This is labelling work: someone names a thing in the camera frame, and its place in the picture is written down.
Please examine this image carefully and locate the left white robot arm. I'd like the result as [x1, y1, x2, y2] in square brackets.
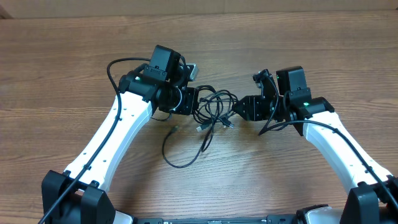
[40, 45, 198, 224]

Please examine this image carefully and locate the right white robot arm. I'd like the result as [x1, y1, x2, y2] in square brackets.
[233, 66, 397, 223]

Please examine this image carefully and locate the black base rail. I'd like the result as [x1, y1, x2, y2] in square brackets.
[133, 214, 306, 224]

